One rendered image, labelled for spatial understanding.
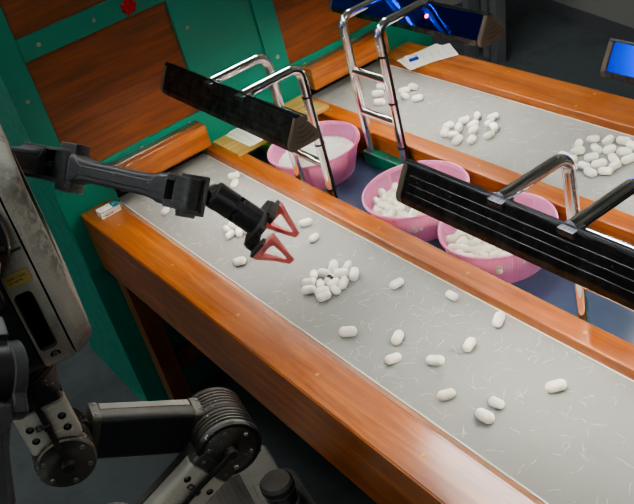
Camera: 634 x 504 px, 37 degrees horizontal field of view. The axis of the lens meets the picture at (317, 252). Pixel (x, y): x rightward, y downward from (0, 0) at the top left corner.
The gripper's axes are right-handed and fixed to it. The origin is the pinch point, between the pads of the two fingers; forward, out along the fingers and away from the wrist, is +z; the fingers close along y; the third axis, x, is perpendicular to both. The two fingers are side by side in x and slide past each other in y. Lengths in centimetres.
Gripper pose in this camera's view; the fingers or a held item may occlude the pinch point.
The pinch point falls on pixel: (291, 246)
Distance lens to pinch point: 194.7
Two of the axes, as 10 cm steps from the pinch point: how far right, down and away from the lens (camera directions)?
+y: -1.0, 5.7, -8.2
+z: 8.0, 5.4, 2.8
